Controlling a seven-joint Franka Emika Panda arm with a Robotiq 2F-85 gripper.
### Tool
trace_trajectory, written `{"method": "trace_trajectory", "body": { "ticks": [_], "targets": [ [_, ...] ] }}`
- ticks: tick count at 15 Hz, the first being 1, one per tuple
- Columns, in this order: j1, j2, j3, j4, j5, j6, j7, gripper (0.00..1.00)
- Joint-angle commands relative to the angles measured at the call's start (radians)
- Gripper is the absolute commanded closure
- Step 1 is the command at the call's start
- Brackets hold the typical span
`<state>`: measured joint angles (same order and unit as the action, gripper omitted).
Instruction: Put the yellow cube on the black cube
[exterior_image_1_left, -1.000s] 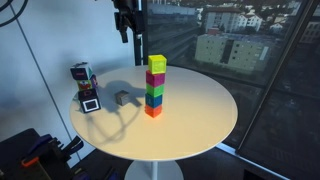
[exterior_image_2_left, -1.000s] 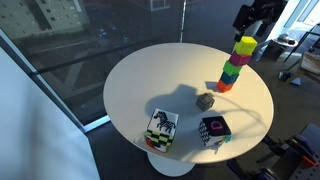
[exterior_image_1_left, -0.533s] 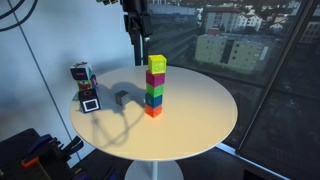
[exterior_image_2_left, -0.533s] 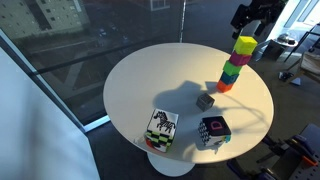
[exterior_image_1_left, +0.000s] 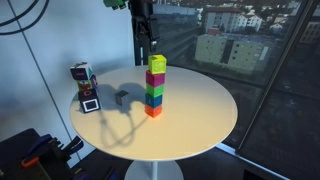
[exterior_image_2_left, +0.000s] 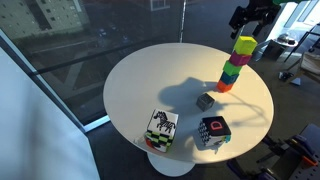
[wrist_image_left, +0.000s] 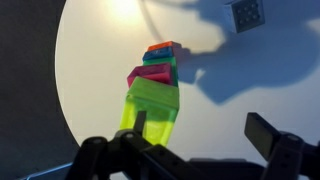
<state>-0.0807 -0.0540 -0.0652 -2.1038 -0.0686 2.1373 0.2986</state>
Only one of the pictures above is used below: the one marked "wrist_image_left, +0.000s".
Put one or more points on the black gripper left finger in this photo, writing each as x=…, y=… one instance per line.
x=133, y=156

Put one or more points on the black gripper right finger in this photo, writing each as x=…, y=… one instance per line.
x=276, y=146

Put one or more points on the yellow plastic cube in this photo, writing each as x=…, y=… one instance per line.
x=151, y=111

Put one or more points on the magenta plastic cube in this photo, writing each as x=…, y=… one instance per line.
x=154, y=72

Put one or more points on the green plastic cube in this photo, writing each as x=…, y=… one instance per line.
x=166, y=61

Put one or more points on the blue plastic cube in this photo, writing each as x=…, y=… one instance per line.
x=158, y=53

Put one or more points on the orange plastic cube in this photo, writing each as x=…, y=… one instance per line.
x=163, y=45

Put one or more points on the small black plastic cube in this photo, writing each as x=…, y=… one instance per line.
x=246, y=15

